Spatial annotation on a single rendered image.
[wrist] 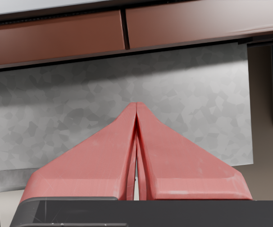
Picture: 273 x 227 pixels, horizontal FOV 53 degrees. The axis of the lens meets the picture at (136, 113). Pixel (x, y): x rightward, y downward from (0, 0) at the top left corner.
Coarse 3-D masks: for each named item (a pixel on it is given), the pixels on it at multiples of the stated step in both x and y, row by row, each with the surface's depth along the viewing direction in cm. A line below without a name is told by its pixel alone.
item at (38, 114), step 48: (192, 48) 42; (240, 48) 42; (0, 96) 44; (48, 96) 44; (96, 96) 44; (144, 96) 44; (192, 96) 44; (240, 96) 44; (0, 144) 45; (48, 144) 45; (240, 144) 45
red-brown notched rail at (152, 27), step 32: (192, 0) 28; (224, 0) 27; (256, 0) 27; (0, 32) 28; (32, 32) 28; (64, 32) 28; (96, 32) 28; (128, 32) 28; (160, 32) 28; (192, 32) 28; (224, 32) 28; (256, 32) 28; (0, 64) 29
